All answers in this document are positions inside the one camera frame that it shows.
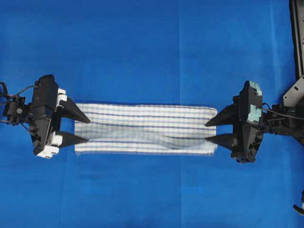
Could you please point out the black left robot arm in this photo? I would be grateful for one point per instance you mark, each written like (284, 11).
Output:
(17, 111)

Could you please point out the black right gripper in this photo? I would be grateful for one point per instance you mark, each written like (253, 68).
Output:
(246, 138)

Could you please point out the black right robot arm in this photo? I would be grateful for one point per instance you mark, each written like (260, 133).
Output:
(288, 118)

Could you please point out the blue tablecloth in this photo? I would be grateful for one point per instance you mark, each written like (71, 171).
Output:
(189, 52)

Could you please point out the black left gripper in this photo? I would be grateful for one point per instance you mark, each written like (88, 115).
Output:
(47, 99)

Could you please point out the blue white striped towel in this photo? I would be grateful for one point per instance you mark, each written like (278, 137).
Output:
(147, 129)

